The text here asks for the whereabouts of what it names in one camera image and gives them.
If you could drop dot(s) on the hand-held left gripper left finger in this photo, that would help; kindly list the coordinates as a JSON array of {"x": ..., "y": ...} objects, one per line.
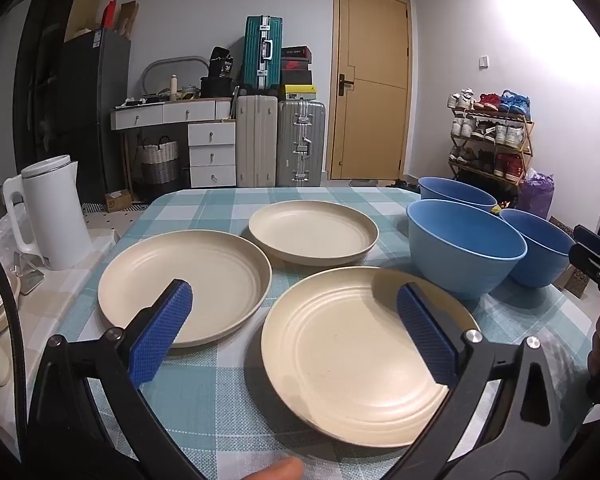
[{"x": 162, "y": 330}]

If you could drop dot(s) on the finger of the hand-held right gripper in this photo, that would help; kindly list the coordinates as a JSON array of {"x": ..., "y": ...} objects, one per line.
[{"x": 590, "y": 252}]

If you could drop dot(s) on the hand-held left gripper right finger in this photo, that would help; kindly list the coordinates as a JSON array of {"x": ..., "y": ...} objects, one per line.
[{"x": 427, "y": 335}]

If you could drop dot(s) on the blue bowl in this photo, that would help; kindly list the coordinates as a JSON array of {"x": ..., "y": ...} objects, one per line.
[
  {"x": 455, "y": 192},
  {"x": 535, "y": 240},
  {"x": 460, "y": 270}
]

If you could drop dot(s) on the cream round plate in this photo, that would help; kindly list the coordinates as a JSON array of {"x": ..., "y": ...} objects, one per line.
[
  {"x": 345, "y": 355},
  {"x": 310, "y": 232},
  {"x": 190, "y": 270}
]

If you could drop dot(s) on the stack of paper bowls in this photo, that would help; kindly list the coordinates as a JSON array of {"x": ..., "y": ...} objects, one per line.
[{"x": 0, "y": 305}]

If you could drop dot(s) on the person's left hand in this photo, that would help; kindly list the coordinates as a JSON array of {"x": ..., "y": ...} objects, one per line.
[{"x": 277, "y": 469}]

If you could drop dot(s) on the printed cardboard box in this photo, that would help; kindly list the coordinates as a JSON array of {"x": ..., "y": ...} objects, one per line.
[{"x": 575, "y": 282}]

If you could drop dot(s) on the purple plastic bag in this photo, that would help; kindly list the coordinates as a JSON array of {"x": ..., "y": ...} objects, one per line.
[{"x": 537, "y": 195}]

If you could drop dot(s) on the teal checkered tablecloth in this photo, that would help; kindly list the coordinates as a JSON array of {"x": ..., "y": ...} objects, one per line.
[{"x": 215, "y": 410}]

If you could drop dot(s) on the wooden shoe rack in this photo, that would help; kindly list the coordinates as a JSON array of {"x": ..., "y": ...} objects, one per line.
[{"x": 527, "y": 135}]

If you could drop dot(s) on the black and white rug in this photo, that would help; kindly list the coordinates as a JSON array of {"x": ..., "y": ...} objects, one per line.
[{"x": 95, "y": 207}]

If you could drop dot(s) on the shoe rack with shoes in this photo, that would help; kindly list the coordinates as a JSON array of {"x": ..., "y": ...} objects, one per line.
[{"x": 510, "y": 132}]

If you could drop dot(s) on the metal stand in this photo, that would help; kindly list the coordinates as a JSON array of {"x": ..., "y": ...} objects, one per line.
[{"x": 29, "y": 275}]

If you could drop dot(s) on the white electric kettle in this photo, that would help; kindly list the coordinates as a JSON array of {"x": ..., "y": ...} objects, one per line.
[{"x": 55, "y": 220}]

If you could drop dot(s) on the woven laundry basket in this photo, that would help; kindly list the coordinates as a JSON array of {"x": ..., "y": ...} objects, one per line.
[{"x": 160, "y": 165}]

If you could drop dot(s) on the white drawer desk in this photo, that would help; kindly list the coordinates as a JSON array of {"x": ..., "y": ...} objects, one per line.
[{"x": 210, "y": 135}]

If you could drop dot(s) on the cream suitcase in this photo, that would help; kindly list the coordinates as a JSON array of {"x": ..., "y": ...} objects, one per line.
[{"x": 255, "y": 140}]

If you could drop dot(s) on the wooden door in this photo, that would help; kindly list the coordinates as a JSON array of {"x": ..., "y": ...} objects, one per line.
[{"x": 370, "y": 125}]

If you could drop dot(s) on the silver suitcase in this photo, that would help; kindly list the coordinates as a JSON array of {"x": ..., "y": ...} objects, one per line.
[{"x": 290, "y": 145}]

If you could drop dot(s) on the dark grey refrigerator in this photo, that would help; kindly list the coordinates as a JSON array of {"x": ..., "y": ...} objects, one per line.
[{"x": 90, "y": 110}]

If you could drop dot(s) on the white bottle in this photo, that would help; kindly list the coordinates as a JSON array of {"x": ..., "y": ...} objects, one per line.
[{"x": 173, "y": 87}]

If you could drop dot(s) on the black storage box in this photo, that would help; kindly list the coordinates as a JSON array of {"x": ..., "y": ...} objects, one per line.
[{"x": 215, "y": 87}]

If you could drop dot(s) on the grey framed oval mirror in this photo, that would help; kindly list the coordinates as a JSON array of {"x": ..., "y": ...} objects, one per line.
[{"x": 152, "y": 67}]

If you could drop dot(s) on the yellow and black shoe box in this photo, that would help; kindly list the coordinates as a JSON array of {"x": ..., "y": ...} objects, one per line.
[{"x": 297, "y": 92}]

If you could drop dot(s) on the black pouch packet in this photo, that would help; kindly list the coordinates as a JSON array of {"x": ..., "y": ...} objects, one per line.
[{"x": 221, "y": 62}]

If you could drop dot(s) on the dark wardrobe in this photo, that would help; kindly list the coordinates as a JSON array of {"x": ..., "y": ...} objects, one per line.
[{"x": 35, "y": 85}]

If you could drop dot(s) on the plain black shoe box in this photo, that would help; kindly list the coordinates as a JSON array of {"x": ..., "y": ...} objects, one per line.
[{"x": 296, "y": 78}]

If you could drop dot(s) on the teal suitcase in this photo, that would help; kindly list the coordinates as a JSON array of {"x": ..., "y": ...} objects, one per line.
[{"x": 255, "y": 55}]

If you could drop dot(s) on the red and black shoe box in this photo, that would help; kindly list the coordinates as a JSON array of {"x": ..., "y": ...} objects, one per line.
[{"x": 296, "y": 66}]

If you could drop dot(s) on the brown paper bag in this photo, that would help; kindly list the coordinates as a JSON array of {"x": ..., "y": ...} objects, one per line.
[{"x": 128, "y": 19}]

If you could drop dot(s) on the red paper bag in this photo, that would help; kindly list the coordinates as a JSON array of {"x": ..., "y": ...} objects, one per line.
[{"x": 109, "y": 15}]

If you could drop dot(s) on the flat cardboard sheet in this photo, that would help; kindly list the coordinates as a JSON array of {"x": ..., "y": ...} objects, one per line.
[{"x": 82, "y": 10}]

